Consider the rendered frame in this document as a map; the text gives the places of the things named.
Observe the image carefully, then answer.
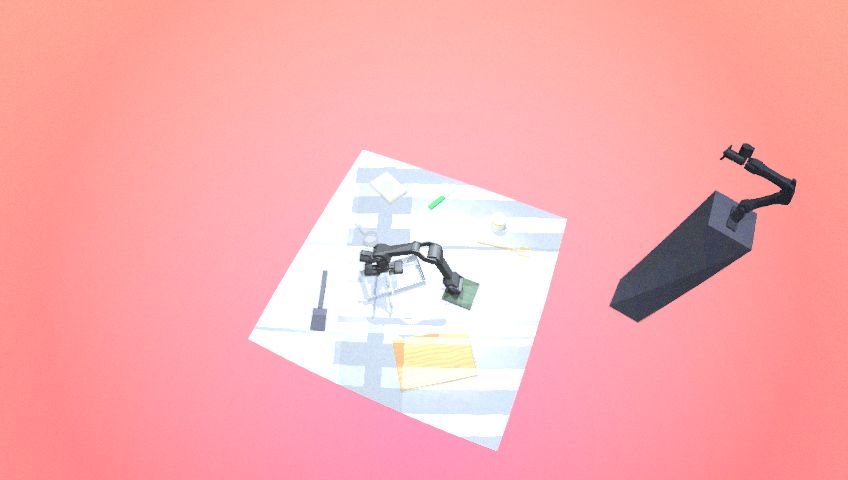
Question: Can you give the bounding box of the light wooden board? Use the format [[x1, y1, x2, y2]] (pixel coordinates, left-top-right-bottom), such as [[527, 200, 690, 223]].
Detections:
[[393, 327, 478, 391]]

